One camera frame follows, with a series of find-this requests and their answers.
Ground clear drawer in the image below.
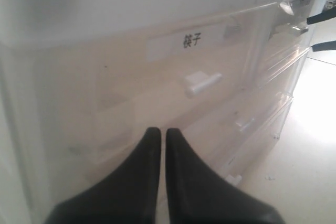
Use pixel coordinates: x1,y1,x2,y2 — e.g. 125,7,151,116
99,50,310,183
258,0,326,87
34,5,272,146
157,95,295,224

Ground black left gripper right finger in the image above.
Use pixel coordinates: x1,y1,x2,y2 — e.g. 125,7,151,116
165,128,284,223

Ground white plastic drawer cabinet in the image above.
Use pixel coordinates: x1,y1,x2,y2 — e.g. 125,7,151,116
0,0,336,224

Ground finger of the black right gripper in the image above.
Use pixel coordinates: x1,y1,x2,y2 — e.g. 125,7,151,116
307,7,336,25
311,40,336,52

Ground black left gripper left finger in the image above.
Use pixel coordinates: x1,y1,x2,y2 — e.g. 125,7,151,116
45,127,161,223

